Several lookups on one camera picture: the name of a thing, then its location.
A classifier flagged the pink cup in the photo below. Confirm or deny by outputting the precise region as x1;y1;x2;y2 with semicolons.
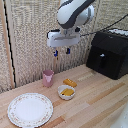
41;69;55;88

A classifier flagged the black toaster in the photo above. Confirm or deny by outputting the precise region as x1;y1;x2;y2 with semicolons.
85;28;128;81

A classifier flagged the golden bread piece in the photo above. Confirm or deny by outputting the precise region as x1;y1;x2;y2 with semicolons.
63;78;78;89

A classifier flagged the black cable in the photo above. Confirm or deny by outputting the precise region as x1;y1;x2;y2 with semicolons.
79;13;128;37

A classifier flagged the small white bowl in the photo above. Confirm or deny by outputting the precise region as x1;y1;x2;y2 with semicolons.
57;84;77;101

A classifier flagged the bread piece in bowl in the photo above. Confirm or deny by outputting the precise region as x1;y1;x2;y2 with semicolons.
60;88;75;97

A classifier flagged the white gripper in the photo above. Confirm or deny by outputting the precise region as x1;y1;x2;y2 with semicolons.
46;29;81;58

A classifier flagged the white floral-rimmed plate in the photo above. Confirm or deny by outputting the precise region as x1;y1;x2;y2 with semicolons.
7;92;54;128

